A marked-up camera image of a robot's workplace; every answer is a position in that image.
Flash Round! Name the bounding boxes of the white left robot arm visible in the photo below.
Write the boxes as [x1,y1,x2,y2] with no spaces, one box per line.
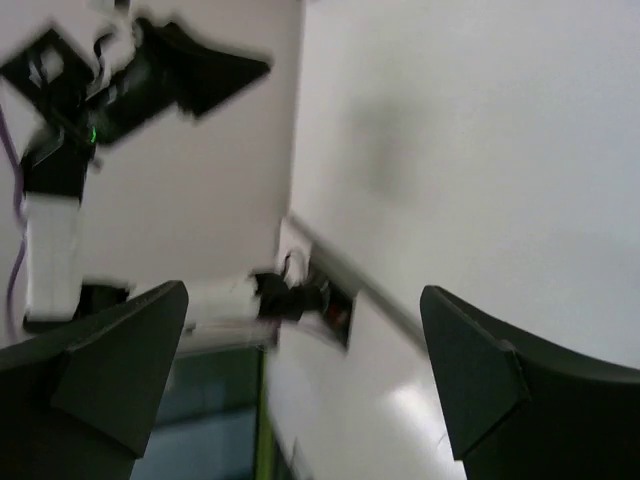
[1,15,272,334]

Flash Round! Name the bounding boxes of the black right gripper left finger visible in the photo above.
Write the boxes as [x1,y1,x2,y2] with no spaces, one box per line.
[1,281,189,479]

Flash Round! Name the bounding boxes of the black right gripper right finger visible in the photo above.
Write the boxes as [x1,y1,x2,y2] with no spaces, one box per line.
[420,286,639,479]

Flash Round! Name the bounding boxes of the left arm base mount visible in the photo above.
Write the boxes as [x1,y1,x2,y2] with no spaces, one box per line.
[250,249,354,352]

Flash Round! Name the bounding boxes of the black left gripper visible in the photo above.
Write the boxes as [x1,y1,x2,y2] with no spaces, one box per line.
[83,17,272,146]

